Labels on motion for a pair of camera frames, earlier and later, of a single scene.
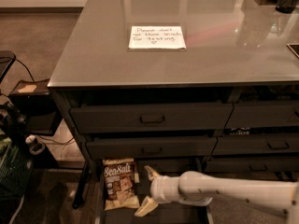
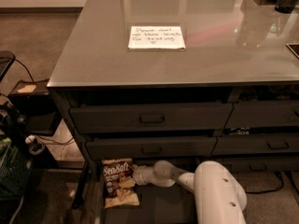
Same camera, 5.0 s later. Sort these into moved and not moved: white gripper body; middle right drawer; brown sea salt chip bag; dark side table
Moved: white gripper body
Not moved: dark side table; brown sea salt chip bag; middle right drawer
